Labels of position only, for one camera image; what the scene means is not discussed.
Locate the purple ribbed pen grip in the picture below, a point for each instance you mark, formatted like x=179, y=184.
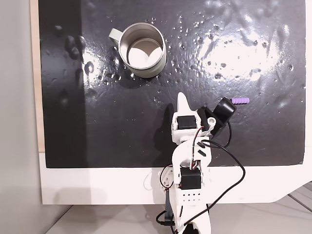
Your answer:
x=241, y=100

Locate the black glossy mat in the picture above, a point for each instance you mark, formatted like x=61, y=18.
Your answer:
x=122, y=122

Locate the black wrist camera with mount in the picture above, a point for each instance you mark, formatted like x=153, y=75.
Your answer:
x=225, y=109

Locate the pale green steel mug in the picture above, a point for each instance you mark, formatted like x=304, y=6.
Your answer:
x=151, y=70

